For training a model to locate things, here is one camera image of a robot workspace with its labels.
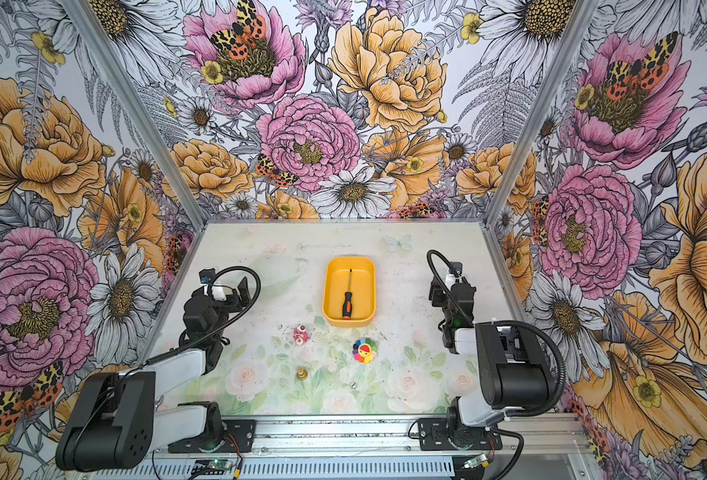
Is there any black orange screwdriver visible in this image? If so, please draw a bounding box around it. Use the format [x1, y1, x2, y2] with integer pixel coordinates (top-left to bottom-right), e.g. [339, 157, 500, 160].
[341, 269, 353, 320]

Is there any aluminium front rail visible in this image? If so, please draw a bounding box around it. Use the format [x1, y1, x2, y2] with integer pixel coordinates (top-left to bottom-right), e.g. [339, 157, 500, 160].
[180, 413, 591, 460]

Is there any left small circuit board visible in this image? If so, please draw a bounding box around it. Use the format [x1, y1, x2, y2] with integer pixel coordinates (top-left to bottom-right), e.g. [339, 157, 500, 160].
[191, 459, 238, 476]

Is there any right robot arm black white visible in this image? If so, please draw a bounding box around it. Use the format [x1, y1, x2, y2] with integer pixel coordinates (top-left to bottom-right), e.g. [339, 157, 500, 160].
[417, 277, 555, 451]

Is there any yellow plastic bin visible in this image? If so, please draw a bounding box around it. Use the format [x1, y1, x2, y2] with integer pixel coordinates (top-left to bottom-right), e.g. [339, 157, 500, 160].
[322, 256, 377, 328]

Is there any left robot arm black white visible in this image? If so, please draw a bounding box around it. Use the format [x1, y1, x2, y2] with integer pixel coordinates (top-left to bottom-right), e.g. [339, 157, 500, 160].
[55, 270, 261, 472]

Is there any right small circuit board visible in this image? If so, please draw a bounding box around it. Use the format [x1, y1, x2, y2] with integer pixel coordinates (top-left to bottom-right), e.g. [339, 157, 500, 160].
[463, 453, 489, 469]

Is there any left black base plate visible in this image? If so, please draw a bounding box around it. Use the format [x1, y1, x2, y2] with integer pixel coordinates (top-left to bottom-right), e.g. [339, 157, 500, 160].
[167, 420, 257, 454]

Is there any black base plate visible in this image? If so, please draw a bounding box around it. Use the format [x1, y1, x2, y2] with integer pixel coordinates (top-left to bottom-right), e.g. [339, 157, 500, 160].
[167, 420, 257, 454]
[415, 417, 503, 451]

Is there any small pink toy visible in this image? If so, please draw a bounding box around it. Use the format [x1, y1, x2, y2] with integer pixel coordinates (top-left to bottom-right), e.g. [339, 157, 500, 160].
[292, 325, 310, 345]

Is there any multicolour round toy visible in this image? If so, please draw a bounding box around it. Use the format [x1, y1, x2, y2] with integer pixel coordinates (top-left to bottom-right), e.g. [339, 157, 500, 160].
[351, 338, 377, 364]

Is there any small circuit board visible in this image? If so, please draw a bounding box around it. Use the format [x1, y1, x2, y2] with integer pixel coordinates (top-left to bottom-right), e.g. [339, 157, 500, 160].
[191, 459, 238, 476]
[463, 453, 489, 469]

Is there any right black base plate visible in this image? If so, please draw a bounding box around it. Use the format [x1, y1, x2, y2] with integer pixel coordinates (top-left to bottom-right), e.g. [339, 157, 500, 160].
[415, 417, 503, 451]

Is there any white ventilated cable duct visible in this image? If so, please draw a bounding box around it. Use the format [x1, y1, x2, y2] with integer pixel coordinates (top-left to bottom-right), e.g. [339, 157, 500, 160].
[112, 457, 455, 480]

